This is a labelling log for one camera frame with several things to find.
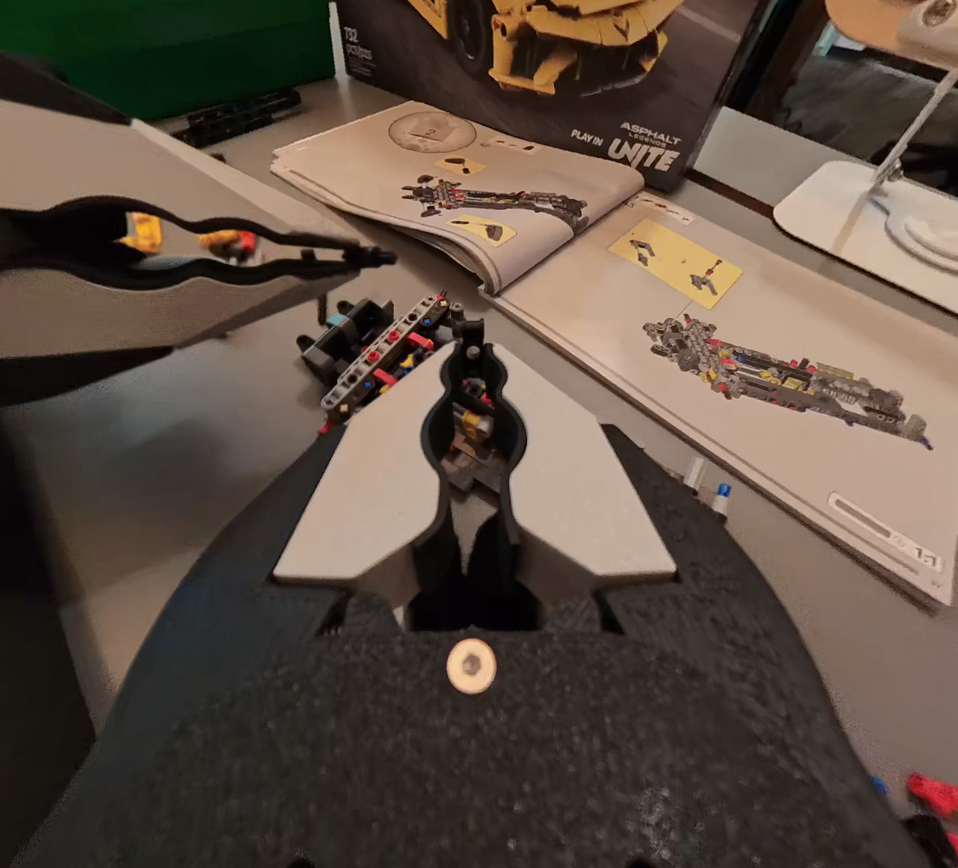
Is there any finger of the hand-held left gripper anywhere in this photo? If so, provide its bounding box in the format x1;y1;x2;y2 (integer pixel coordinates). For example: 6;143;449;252
0;99;364;259
0;258;364;362

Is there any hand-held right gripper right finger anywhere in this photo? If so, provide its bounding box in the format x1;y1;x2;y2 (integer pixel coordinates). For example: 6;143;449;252
482;344;680;626

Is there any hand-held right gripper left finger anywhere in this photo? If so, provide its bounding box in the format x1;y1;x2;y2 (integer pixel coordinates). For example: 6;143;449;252
273;342;459;631

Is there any grey lego car chassis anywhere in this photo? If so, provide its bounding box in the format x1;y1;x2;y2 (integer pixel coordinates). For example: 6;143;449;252
298;290;733;519

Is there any black lego connector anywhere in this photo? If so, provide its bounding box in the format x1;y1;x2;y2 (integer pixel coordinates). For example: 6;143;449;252
453;318;489;379

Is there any pile of small lego pieces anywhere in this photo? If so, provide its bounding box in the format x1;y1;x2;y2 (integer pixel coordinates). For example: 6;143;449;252
868;771;958;868

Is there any pile of yellow lego pieces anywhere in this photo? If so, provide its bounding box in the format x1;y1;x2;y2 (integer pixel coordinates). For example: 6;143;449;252
120;211;259;261

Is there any black lego beam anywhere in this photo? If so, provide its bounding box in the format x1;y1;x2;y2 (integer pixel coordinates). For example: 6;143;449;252
171;88;302;149

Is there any lego instruction booklet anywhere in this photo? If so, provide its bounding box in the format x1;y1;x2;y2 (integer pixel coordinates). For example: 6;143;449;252
269;99;958;607

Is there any lego set box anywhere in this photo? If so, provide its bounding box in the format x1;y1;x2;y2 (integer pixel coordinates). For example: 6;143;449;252
323;0;824;192

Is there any green plastic bin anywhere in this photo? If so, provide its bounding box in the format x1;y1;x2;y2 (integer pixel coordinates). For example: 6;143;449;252
0;0;335;121

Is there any white document stand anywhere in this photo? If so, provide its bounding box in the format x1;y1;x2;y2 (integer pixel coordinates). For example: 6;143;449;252
773;0;958;315

